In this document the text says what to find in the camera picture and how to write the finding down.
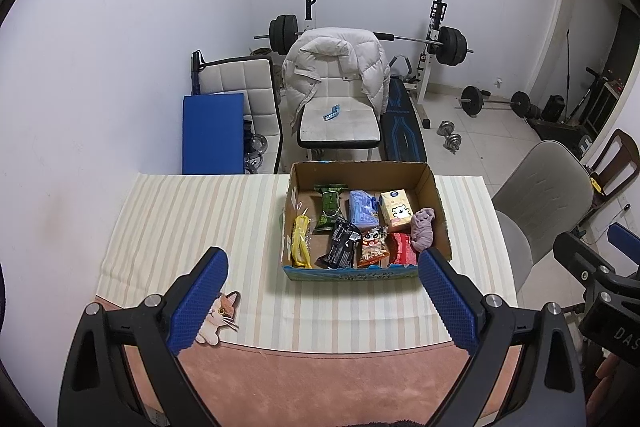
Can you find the brown wooden chair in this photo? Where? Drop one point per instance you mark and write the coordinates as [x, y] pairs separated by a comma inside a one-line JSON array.
[[617, 167]]

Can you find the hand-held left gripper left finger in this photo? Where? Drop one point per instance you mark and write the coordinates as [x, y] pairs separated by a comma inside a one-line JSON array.
[[200, 302]]

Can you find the printed cardboard box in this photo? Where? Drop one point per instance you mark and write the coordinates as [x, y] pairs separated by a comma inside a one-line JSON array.
[[438, 207]]

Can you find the light blue packet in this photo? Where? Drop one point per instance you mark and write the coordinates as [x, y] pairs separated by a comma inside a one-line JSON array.
[[364, 209]]

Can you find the purple cloth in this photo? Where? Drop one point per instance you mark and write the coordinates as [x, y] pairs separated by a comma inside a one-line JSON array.
[[422, 232]]

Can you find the chrome weight plates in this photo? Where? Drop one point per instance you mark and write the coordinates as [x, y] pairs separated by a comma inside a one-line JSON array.
[[256, 147]]

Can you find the short barbell with black plates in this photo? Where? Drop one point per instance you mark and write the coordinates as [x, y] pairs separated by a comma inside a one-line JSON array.
[[471, 99]]

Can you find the green snack packet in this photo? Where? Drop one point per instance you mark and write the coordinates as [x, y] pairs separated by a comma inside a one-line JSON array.
[[330, 207]]

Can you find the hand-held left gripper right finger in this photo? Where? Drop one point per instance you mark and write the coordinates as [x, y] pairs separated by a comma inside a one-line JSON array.
[[450, 302]]

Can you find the small blue packet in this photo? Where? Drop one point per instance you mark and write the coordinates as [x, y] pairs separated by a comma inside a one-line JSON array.
[[331, 113]]

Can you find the black weight bench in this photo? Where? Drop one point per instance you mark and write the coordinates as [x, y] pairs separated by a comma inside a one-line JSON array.
[[402, 127]]

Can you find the orange snack packet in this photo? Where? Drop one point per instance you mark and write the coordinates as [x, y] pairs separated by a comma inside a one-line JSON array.
[[372, 249]]

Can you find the black metal frame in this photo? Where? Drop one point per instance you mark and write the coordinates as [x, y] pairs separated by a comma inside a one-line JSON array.
[[592, 99]]

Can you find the person's dark fleece clothing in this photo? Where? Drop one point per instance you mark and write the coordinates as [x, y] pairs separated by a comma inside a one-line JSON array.
[[400, 424]]

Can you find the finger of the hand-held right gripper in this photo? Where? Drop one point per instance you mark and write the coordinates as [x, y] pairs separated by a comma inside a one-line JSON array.
[[625, 242], [580, 257]]

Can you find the yellow tissue pack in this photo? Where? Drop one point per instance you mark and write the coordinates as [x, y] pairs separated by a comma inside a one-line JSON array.
[[397, 209]]

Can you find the white padded chair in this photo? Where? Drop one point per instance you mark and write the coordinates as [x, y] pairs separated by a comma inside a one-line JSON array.
[[245, 82], [337, 127]]

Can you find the white puffer jacket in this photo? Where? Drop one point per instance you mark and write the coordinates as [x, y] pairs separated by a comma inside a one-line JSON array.
[[335, 54]]

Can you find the red snack packet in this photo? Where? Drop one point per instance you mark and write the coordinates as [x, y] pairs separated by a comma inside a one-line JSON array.
[[402, 249]]

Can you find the long barbell with black plates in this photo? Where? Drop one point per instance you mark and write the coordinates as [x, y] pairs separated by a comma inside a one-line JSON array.
[[452, 47]]

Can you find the black snack packet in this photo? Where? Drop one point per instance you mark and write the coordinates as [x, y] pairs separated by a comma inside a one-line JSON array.
[[341, 244]]

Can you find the clear bag with yellow item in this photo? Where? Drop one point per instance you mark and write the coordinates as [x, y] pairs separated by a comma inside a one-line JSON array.
[[301, 239]]

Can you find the black bag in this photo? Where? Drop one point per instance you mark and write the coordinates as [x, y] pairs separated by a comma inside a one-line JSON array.
[[553, 108]]

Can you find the chrome dumbbell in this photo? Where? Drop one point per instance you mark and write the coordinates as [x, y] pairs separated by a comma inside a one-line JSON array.
[[445, 128], [453, 142]]

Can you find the grey chair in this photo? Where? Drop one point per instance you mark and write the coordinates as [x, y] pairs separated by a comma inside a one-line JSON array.
[[542, 192]]

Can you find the blue board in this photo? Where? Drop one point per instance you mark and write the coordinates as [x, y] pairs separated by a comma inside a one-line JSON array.
[[212, 134]]

